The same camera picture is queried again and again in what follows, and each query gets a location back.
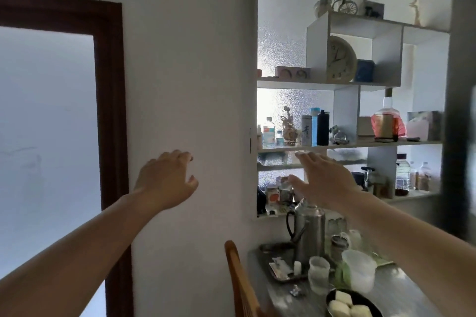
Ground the black bowl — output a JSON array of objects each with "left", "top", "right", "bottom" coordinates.
[{"left": 325, "top": 288, "right": 384, "bottom": 317}]

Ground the wooden chair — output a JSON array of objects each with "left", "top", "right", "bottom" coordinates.
[{"left": 224, "top": 240, "right": 269, "bottom": 317}]

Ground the blue box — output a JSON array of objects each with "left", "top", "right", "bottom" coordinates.
[{"left": 355, "top": 59, "right": 376, "bottom": 83}]

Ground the person's left hand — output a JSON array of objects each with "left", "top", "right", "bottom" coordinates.
[{"left": 133, "top": 149, "right": 199, "bottom": 212}]

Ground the clear plastic cup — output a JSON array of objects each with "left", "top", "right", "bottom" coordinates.
[{"left": 307, "top": 256, "right": 331, "bottom": 296}]

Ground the green plastic bag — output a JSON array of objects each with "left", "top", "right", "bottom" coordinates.
[{"left": 334, "top": 253, "right": 395, "bottom": 290}]

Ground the white plastic measuring jug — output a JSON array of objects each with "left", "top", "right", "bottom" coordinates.
[{"left": 341, "top": 249, "right": 378, "bottom": 294}]

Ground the golden figurine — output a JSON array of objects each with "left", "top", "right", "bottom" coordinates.
[{"left": 280, "top": 106, "right": 300, "bottom": 146}]

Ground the person's right hand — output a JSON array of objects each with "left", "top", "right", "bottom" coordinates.
[{"left": 288, "top": 151, "right": 363, "bottom": 212}]

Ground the round beige table clock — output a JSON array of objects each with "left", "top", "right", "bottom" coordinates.
[{"left": 327, "top": 35, "right": 358, "bottom": 83}]

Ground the jar with orange label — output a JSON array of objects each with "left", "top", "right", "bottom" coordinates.
[{"left": 266, "top": 185, "right": 280, "bottom": 214}]

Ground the pale tissue box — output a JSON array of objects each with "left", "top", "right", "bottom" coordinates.
[{"left": 407, "top": 110, "right": 443, "bottom": 142}]

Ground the person's right forearm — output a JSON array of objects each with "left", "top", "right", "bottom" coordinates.
[{"left": 334, "top": 191, "right": 476, "bottom": 317}]

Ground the miniature metal bicycle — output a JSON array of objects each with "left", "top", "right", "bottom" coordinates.
[{"left": 330, "top": 0, "right": 358, "bottom": 15}]

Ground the steel strainer cup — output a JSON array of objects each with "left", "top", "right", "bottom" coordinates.
[{"left": 330, "top": 235, "right": 351, "bottom": 264}]

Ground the person's left forearm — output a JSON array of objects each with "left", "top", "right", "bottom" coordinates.
[{"left": 0, "top": 190, "right": 165, "bottom": 317}]

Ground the brown cardboard box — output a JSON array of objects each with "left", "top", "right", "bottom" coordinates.
[{"left": 358, "top": 116, "right": 375, "bottom": 138}]

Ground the small ceramic pot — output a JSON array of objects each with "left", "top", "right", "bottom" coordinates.
[{"left": 314, "top": 0, "right": 333, "bottom": 19}]

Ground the dark brown door frame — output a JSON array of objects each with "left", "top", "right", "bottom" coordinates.
[{"left": 0, "top": 0, "right": 134, "bottom": 317}]

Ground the pink box with two dials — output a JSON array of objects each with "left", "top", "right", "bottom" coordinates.
[{"left": 275, "top": 66, "right": 311, "bottom": 82}]

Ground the white cylinder tin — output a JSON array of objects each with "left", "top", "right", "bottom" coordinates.
[{"left": 301, "top": 115, "right": 313, "bottom": 147}]

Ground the brown spice bottle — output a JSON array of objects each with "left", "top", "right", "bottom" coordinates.
[{"left": 417, "top": 162, "right": 432, "bottom": 192}]

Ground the small wooden figurine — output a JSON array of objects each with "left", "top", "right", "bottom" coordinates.
[{"left": 409, "top": 0, "right": 423, "bottom": 27}]

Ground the glass jar with lid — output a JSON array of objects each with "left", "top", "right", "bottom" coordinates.
[{"left": 278, "top": 176, "right": 295, "bottom": 205}]

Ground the clear drinking glass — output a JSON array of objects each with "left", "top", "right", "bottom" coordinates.
[
  {"left": 347, "top": 229, "right": 363, "bottom": 251},
  {"left": 327, "top": 216, "right": 347, "bottom": 240}
]

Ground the white wall shelf unit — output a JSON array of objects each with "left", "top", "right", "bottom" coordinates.
[{"left": 256, "top": 0, "right": 455, "bottom": 221}]

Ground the dark metal tray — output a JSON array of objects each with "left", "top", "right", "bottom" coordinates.
[{"left": 258, "top": 242, "right": 337, "bottom": 284}]

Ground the clear bottle with blue label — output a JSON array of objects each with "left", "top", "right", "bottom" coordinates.
[{"left": 263, "top": 116, "right": 277, "bottom": 149}]

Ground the black bottle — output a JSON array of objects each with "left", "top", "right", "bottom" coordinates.
[{"left": 317, "top": 109, "right": 330, "bottom": 146}]

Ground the glass bottle with red liquid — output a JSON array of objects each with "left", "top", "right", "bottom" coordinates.
[{"left": 370, "top": 88, "right": 399, "bottom": 141}]

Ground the small glass ornament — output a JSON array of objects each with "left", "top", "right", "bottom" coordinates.
[{"left": 329, "top": 125, "right": 349, "bottom": 145}]

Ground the bottle with light blue cap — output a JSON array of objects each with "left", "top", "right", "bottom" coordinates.
[{"left": 310, "top": 107, "right": 321, "bottom": 146}]

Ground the stainless steel pitcher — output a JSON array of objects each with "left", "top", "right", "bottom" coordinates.
[{"left": 286, "top": 198, "right": 327, "bottom": 273}]

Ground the clear bottle with dark cap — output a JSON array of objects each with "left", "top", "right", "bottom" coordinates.
[{"left": 394, "top": 153, "right": 410, "bottom": 196}]

